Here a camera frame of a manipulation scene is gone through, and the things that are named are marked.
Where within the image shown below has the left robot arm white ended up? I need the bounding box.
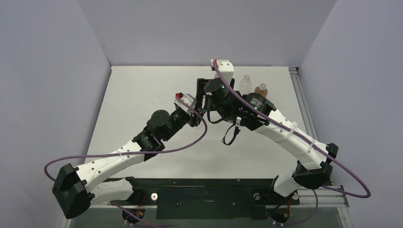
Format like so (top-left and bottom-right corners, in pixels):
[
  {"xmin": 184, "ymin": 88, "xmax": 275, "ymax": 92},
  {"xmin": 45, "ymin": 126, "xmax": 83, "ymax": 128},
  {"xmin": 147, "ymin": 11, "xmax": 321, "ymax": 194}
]
[{"xmin": 52, "ymin": 104, "xmax": 206, "ymax": 219}]

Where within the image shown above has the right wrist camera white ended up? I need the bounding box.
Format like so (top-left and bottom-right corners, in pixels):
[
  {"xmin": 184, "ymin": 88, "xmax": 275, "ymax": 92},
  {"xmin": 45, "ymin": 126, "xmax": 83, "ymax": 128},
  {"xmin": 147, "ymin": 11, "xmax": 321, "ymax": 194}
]
[{"xmin": 211, "ymin": 59, "xmax": 234, "ymax": 83}]

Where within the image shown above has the black cable loop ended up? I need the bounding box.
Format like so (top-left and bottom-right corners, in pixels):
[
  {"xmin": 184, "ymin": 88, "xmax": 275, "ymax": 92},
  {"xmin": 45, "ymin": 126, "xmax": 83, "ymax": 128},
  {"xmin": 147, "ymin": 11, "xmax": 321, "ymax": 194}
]
[{"xmin": 206, "ymin": 97, "xmax": 243, "ymax": 146}]

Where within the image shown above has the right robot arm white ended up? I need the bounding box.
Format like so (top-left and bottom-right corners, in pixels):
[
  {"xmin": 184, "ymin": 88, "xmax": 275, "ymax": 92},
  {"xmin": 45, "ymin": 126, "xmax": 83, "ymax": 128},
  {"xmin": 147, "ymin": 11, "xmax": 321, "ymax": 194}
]
[{"xmin": 196, "ymin": 78, "xmax": 338, "ymax": 203}]

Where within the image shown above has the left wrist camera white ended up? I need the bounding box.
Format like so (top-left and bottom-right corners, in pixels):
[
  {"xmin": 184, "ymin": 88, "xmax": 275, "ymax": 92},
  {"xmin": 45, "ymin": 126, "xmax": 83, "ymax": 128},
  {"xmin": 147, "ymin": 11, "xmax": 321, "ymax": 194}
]
[{"xmin": 174, "ymin": 93, "xmax": 196, "ymax": 113}]

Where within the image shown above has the clear empty bottle upright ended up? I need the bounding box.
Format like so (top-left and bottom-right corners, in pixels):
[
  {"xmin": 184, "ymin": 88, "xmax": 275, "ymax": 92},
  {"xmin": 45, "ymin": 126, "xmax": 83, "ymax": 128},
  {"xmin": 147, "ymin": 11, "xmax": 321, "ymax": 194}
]
[{"xmin": 238, "ymin": 75, "xmax": 252, "ymax": 95}]

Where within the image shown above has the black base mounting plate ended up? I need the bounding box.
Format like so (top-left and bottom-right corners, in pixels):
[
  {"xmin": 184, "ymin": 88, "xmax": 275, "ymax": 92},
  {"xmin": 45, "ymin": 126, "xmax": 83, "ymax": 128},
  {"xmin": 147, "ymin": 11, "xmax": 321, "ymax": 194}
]
[{"xmin": 113, "ymin": 177, "xmax": 301, "ymax": 219}]

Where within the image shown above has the tea bottle red label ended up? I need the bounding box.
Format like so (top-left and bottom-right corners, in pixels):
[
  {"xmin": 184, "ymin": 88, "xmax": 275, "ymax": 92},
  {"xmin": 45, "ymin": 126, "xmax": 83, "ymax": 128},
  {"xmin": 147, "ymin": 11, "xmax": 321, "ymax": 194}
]
[{"xmin": 254, "ymin": 83, "xmax": 268, "ymax": 97}]

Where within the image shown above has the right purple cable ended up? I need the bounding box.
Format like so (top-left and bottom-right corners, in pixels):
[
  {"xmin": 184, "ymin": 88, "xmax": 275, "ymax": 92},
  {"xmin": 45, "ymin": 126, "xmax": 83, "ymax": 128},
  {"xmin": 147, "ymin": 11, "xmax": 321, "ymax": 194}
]
[{"xmin": 212, "ymin": 59, "xmax": 372, "ymax": 199}]

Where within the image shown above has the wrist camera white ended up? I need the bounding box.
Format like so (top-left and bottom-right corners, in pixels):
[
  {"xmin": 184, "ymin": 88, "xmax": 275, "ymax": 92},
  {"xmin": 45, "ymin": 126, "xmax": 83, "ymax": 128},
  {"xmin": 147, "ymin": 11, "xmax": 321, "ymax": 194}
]
[
  {"xmin": 174, "ymin": 93, "xmax": 196, "ymax": 113},
  {"xmin": 211, "ymin": 59, "xmax": 234, "ymax": 83}
]

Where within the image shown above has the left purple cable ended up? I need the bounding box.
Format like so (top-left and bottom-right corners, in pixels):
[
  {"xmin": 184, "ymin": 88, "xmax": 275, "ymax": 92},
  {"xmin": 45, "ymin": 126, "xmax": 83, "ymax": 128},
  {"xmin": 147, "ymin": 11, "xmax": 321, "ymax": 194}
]
[{"xmin": 44, "ymin": 97, "xmax": 209, "ymax": 182}]

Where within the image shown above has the purple cable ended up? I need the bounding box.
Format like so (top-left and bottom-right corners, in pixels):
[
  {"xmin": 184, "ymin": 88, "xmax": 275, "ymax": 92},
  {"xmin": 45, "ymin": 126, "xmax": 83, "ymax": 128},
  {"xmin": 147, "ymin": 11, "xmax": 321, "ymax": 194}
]
[
  {"xmin": 212, "ymin": 59, "xmax": 372, "ymax": 199},
  {"xmin": 44, "ymin": 97, "xmax": 209, "ymax": 182}
]

